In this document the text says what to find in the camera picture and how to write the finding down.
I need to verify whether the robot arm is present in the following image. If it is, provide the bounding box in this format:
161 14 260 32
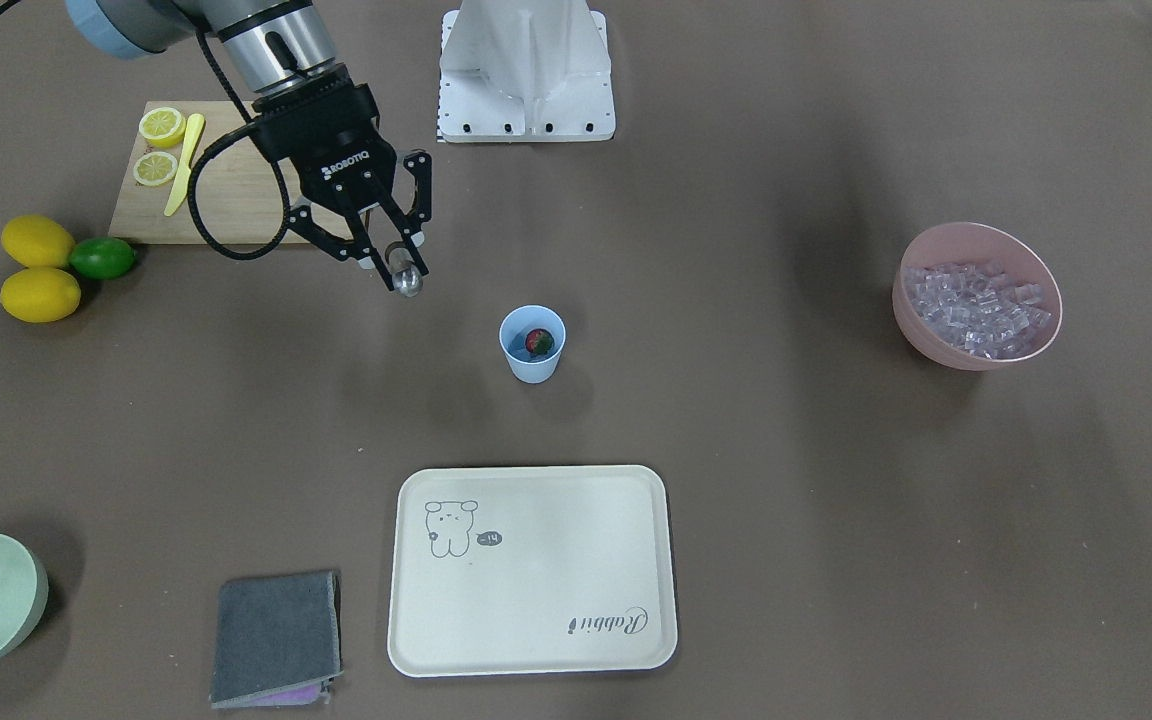
67 1 433 297

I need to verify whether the grey folded cloth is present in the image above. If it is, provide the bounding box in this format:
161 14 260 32
209 570 342 710

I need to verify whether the yellow plastic knife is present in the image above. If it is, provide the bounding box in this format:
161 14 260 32
162 113 206 217

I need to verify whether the green lime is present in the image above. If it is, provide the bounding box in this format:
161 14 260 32
68 236 136 281

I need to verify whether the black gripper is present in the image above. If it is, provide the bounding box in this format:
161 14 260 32
253 65 433 291

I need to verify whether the pile of clear ice cubes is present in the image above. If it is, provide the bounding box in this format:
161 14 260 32
899 259 1058 361

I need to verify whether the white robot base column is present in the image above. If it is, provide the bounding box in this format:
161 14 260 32
435 1 617 143

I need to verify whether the lemon slice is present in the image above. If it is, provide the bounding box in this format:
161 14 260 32
138 106 187 149
131 151 179 187

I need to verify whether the cream rabbit tray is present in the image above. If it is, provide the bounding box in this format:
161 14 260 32
387 465 679 679

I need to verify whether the wooden cutting board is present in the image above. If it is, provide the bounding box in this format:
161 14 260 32
108 99 282 249

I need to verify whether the small red strawberry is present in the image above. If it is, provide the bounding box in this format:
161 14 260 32
524 327 556 357

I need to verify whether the pink bowl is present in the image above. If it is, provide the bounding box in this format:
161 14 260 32
892 222 1062 372

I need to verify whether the yellow lemon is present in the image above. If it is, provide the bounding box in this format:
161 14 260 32
0 266 82 323
0 214 76 270

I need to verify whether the light blue cup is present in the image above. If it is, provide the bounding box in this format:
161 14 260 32
498 304 567 384

